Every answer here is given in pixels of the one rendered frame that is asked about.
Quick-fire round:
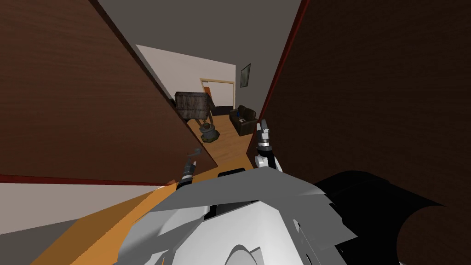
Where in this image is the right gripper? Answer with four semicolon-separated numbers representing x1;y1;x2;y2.
256;118;273;149

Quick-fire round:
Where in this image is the dark leather sofa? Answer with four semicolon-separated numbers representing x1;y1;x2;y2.
229;104;258;137

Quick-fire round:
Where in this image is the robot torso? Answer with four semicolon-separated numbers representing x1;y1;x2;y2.
117;167;358;265

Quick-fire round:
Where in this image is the brown wooden door leaf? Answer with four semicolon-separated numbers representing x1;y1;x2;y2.
0;0;218;186

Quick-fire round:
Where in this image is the dark framed wall picture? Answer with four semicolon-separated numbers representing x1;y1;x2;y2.
240;63;252;89

